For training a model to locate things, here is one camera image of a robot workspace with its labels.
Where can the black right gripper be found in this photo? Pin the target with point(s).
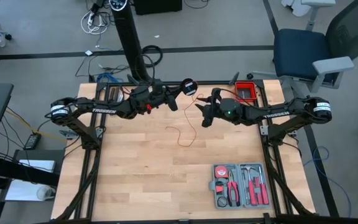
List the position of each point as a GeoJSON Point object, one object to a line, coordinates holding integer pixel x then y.
{"type": "Point", "coordinates": [206, 123]}

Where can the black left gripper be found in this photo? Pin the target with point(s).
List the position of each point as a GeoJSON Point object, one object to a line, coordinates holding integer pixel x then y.
{"type": "Point", "coordinates": [172, 105]}

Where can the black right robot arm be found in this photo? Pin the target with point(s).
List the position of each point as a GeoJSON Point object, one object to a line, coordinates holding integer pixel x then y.
{"type": "Point", "coordinates": [275, 113]}

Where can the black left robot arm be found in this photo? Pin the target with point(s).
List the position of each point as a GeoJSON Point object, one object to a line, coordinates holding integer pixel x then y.
{"type": "Point", "coordinates": [98, 109]}

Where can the red plastic bin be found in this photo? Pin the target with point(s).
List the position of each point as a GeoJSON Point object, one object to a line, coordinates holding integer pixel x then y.
{"type": "Point", "coordinates": [244, 83]}

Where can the silver and black hand tool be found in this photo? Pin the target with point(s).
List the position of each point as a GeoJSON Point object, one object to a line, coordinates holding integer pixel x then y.
{"type": "Point", "coordinates": [120, 97]}

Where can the black tower fan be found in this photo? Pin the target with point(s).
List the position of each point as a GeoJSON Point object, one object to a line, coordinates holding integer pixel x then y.
{"type": "Point", "coordinates": [130, 40]}

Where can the red tape measure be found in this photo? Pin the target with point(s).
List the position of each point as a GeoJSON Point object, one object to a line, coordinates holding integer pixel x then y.
{"type": "Point", "coordinates": [221, 171]}

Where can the silver hammer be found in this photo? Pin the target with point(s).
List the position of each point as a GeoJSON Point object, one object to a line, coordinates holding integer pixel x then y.
{"type": "Point", "coordinates": [247, 169]}

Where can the grey tool kit case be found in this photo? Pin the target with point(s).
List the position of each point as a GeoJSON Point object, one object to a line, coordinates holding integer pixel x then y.
{"type": "Point", "coordinates": [213, 186]}

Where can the red utility knife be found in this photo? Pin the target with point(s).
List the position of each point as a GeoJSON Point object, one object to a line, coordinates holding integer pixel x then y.
{"type": "Point", "coordinates": [219, 188]}

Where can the black cabinet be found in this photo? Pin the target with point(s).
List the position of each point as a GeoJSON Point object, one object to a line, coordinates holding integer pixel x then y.
{"type": "Point", "coordinates": [157, 6]}

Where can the white paper scrap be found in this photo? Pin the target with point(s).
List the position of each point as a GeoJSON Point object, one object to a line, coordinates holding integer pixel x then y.
{"type": "Point", "coordinates": [89, 53]}

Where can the navy office chair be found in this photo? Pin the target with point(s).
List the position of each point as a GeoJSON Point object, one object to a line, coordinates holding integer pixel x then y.
{"type": "Point", "coordinates": [297, 51]}

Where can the white office chair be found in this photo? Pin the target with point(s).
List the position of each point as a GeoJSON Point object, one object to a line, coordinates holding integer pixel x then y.
{"type": "Point", "coordinates": [315, 3]}

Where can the black power adapter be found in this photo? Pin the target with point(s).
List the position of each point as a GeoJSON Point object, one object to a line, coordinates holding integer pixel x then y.
{"type": "Point", "coordinates": [32, 141]}

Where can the white sheet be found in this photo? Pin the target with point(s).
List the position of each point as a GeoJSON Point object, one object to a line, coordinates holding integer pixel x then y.
{"type": "Point", "coordinates": [37, 165]}

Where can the clear plastic cup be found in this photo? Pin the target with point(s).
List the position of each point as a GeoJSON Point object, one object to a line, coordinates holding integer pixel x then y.
{"type": "Point", "coordinates": [46, 193]}

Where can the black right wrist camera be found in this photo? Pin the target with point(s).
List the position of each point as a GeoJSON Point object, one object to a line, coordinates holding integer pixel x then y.
{"type": "Point", "coordinates": [218, 108]}

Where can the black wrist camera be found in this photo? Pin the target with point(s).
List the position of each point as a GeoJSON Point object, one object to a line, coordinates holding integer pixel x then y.
{"type": "Point", "coordinates": [218, 108]}
{"type": "Point", "coordinates": [157, 87]}

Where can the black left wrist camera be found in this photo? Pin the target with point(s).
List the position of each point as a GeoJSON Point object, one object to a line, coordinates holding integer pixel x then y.
{"type": "Point", "coordinates": [157, 87]}

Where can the black aluminium table frame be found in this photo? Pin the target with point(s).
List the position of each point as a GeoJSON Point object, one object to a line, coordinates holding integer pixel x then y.
{"type": "Point", "coordinates": [213, 83]}

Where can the black angled rail bracket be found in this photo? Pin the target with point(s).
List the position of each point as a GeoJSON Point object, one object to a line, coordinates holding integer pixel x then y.
{"type": "Point", "coordinates": [235, 78]}
{"type": "Point", "coordinates": [133, 79]}

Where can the silver metal mounting bracket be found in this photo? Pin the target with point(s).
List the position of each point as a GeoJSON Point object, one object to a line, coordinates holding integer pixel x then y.
{"type": "Point", "coordinates": [264, 130]}
{"type": "Point", "coordinates": [67, 134]}

